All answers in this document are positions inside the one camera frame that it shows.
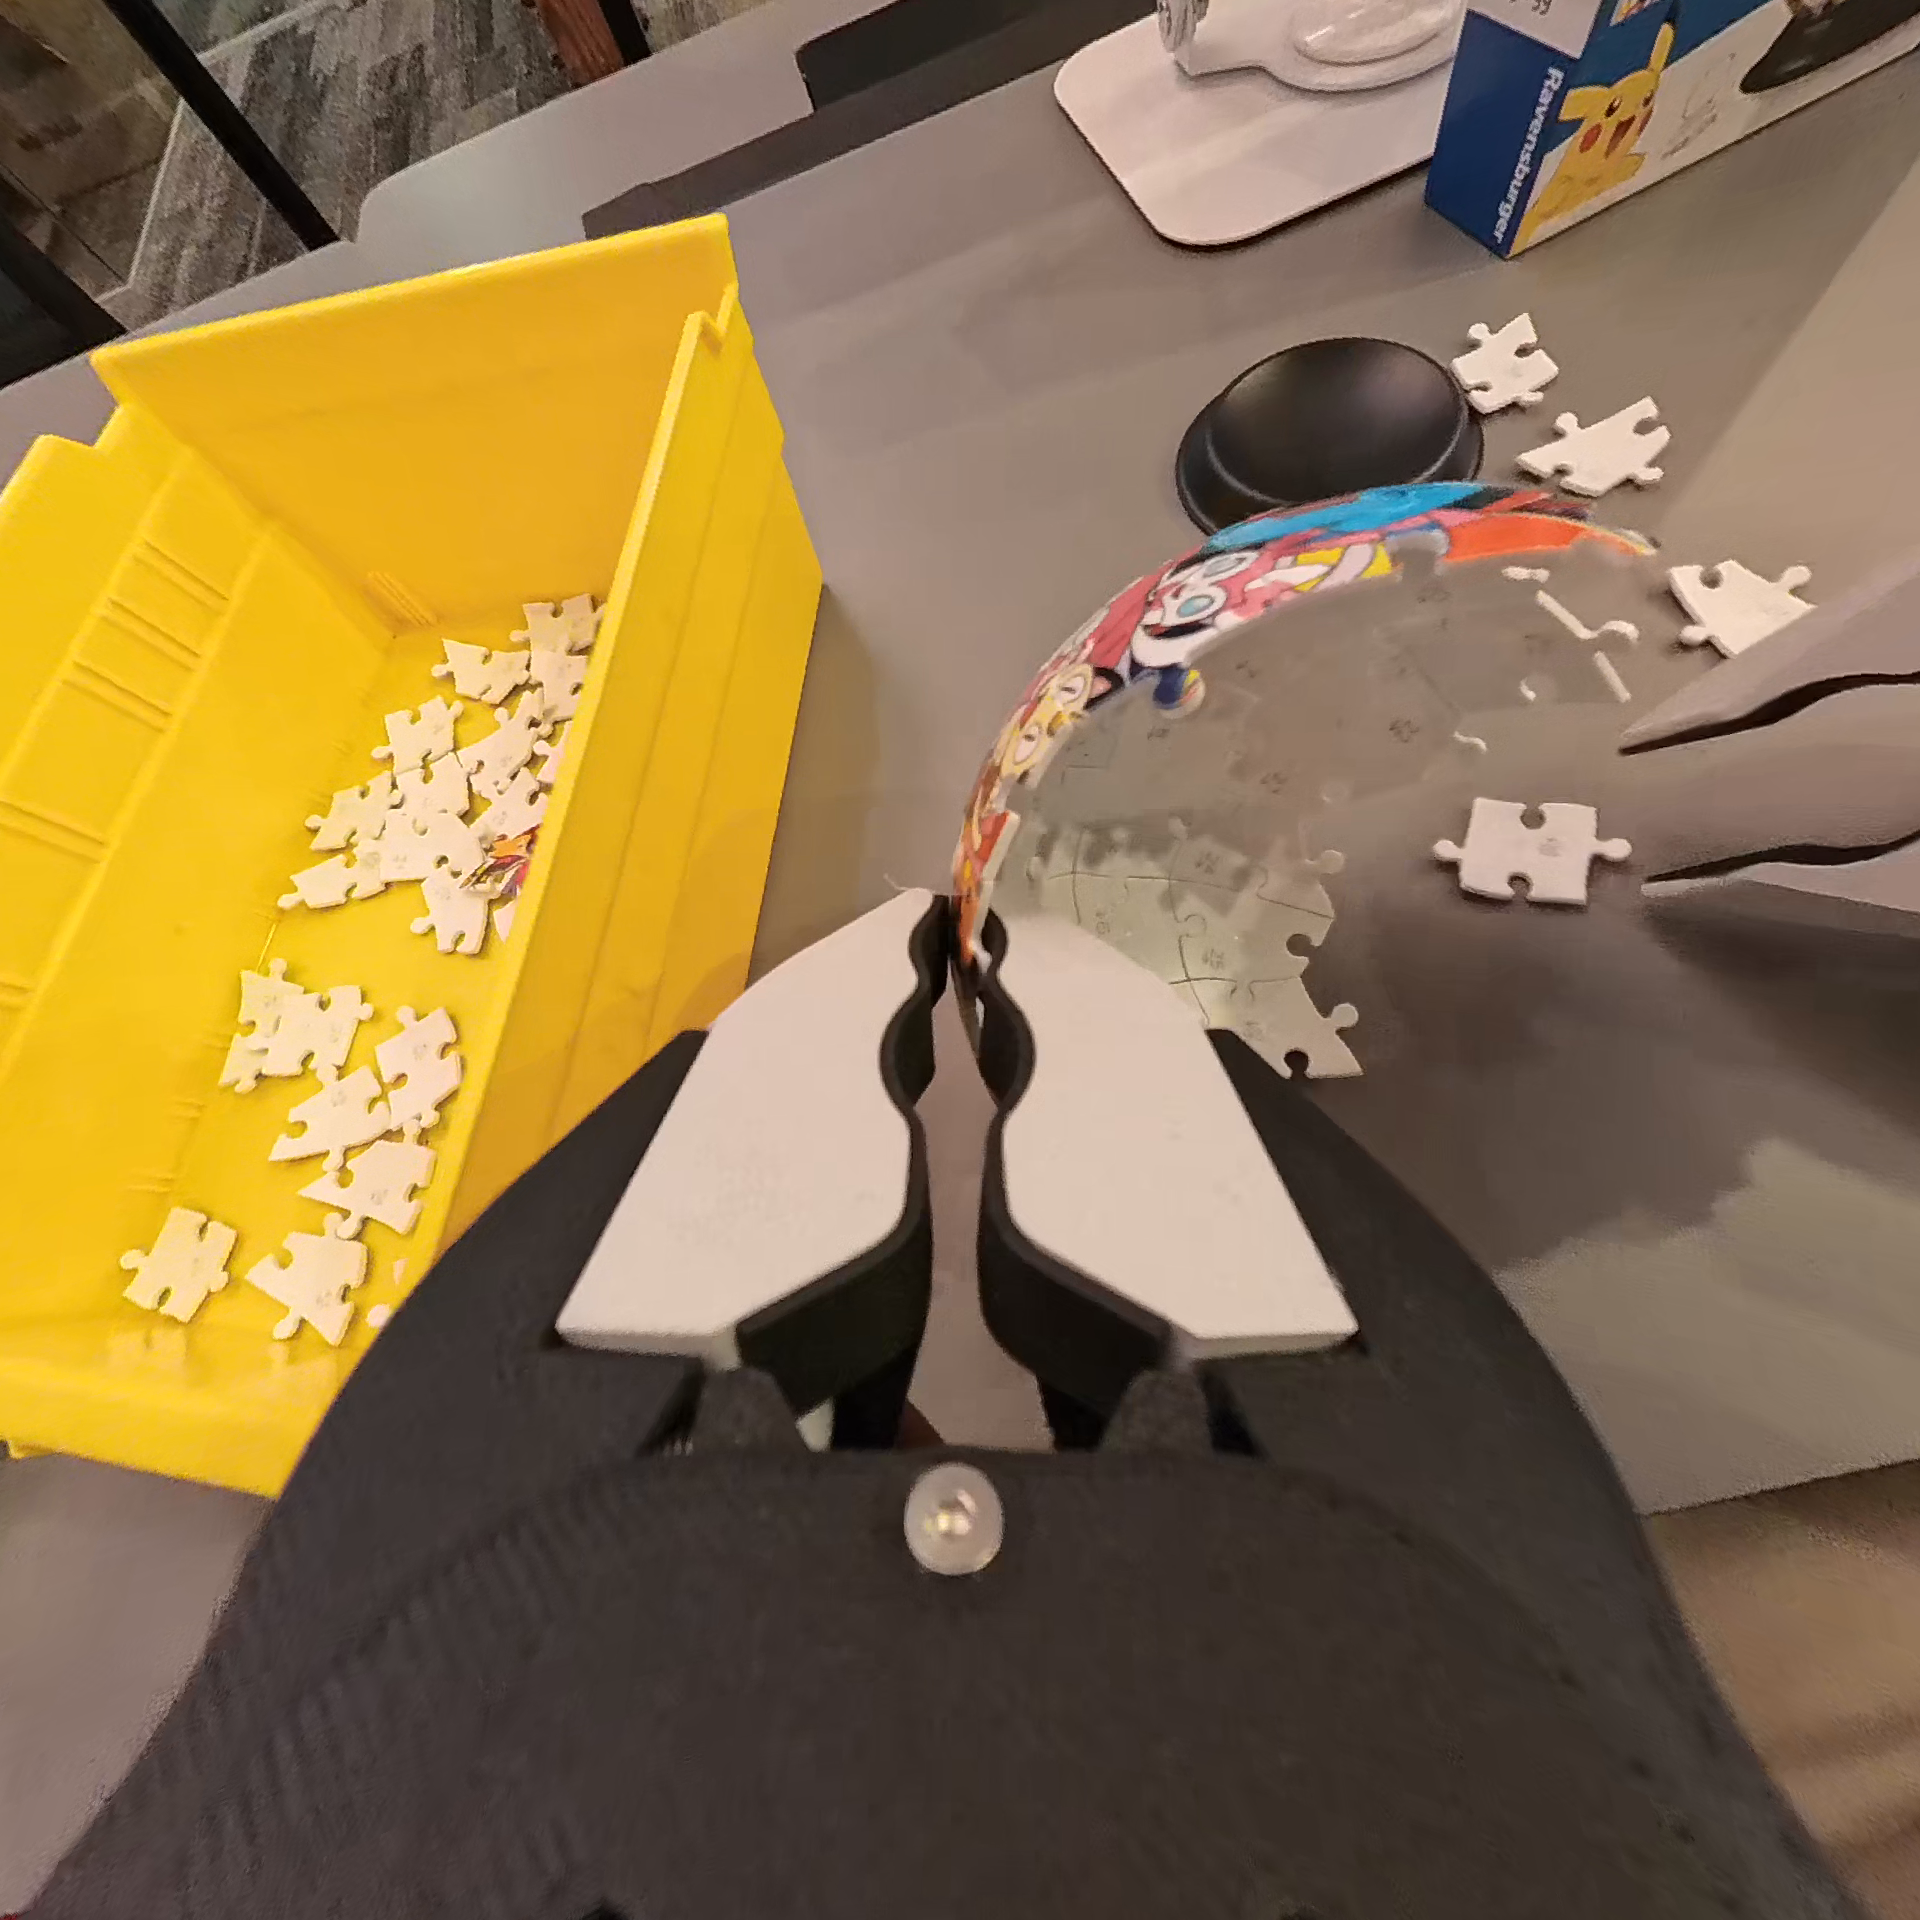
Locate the white lamp base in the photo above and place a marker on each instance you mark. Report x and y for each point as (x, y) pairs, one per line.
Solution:
(1276, 150)

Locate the colourful curved puzzle ball shell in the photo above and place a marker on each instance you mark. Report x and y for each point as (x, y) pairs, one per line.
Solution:
(1276, 779)

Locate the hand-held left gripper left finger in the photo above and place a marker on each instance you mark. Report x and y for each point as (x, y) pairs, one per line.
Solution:
(749, 1171)

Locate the wooden table leg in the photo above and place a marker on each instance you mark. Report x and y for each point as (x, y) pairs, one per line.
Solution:
(593, 29)

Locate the blue puzzle box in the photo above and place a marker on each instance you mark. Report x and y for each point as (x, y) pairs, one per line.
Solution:
(1515, 150)

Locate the yellow plastic bin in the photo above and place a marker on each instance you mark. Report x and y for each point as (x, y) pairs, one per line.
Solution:
(375, 450)

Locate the black round ball stand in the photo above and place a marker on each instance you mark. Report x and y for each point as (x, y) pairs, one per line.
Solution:
(1335, 406)

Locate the single white-backed puzzle piece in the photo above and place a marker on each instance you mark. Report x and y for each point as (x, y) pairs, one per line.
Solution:
(1529, 850)
(1599, 447)
(1505, 363)
(1740, 608)

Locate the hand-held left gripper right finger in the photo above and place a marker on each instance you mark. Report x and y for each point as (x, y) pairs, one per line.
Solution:
(1155, 1184)

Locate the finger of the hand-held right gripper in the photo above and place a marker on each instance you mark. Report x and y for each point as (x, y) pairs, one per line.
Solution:
(1829, 651)
(1829, 797)

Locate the pile of loose puzzle pieces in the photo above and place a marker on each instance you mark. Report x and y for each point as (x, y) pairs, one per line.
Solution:
(388, 839)

